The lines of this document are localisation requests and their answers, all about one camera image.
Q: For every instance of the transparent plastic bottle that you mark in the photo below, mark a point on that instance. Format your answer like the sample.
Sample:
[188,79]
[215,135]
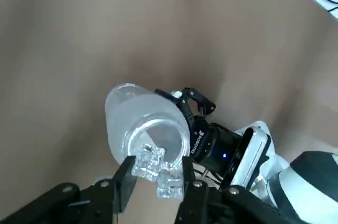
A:
[137,113]

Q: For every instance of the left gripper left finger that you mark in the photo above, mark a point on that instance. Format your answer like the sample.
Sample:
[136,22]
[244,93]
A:
[105,195]

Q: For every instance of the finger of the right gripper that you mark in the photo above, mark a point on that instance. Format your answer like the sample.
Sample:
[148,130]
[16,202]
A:
[206,103]
[185,113]

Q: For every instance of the clear ice cube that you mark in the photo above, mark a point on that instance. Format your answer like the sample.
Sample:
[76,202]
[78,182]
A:
[149,160]
[170,184]

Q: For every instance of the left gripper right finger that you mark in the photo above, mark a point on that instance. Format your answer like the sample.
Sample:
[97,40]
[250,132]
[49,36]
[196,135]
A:
[198,203]

